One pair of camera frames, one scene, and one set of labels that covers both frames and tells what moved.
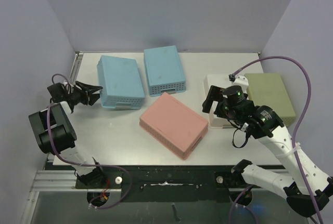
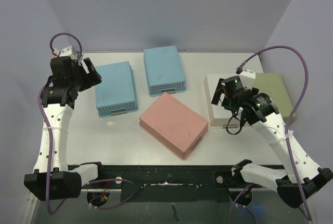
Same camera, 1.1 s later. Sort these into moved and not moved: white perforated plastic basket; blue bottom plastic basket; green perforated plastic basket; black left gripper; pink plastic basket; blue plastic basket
Moved: black left gripper; blue bottom plastic basket
Not moved: green perforated plastic basket; pink plastic basket; white perforated plastic basket; blue plastic basket
